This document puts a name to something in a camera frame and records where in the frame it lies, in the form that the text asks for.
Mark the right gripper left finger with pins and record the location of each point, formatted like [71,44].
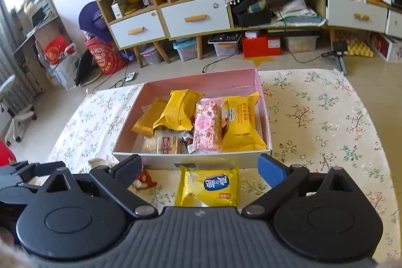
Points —
[115,181]

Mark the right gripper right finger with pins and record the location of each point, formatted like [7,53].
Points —
[284,181]

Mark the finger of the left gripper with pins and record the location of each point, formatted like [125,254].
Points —
[23,172]

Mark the red small snack packet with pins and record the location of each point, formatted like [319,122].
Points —
[144,181]

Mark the yellow cake snack packet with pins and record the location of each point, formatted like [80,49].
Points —
[241,134]

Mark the gold yellow snack packet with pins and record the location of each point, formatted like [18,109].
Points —
[144,125]

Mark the orange brown snack packet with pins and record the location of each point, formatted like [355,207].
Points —
[167,143]

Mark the yellow blue-label snack packet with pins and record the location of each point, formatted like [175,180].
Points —
[207,188]

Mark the pink nougat snack packet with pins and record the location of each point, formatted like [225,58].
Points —
[211,118]

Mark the large yellow snack bag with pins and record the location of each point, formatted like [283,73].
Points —
[179,110]

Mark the clear biscuit bar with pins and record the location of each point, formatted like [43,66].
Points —
[149,144]

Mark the floral tablecloth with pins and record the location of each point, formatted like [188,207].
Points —
[316,118]

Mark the pink cardboard box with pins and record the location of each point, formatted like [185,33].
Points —
[241,82]

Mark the white paper shopping bag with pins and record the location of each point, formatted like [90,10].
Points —
[63,59]

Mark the red patterned gift bag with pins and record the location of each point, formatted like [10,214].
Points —
[106,54]

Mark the red cardboard box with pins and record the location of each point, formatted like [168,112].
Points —
[261,46]

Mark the blue lid plastic bin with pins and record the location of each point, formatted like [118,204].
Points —
[186,48]

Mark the purple plush toy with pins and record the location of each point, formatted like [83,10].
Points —
[91,20]

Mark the black storage bag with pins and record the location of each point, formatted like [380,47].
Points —
[250,13]

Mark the wooden white drawer cabinet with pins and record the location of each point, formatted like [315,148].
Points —
[195,18]

